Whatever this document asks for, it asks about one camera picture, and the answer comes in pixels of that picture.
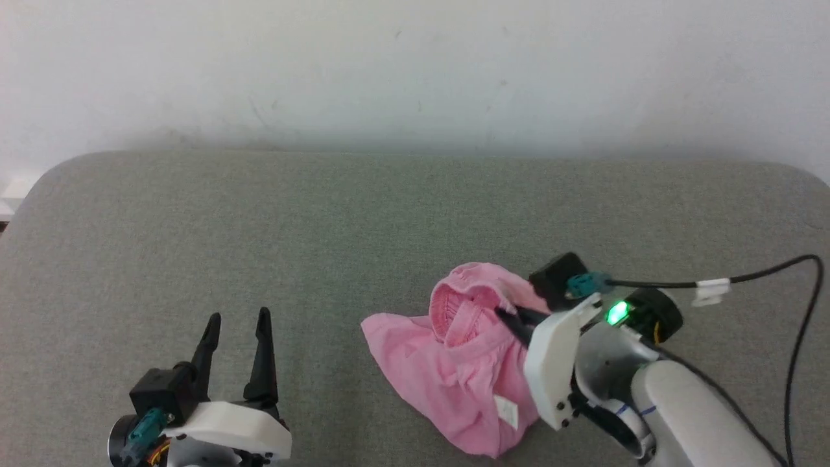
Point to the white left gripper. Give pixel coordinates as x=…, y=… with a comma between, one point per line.
x=227, y=428

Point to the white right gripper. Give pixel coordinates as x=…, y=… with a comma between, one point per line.
x=551, y=363

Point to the pink garment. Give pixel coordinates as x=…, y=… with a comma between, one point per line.
x=447, y=376

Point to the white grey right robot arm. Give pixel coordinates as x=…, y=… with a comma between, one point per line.
x=687, y=415

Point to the grey fabric sofa seat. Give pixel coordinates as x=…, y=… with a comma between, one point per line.
x=311, y=233

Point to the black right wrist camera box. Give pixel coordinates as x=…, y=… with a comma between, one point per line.
x=556, y=280

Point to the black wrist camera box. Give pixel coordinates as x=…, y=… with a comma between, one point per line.
x=162, y=392
x=556, y=280

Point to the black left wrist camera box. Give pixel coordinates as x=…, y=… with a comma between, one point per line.
x=162, y=392

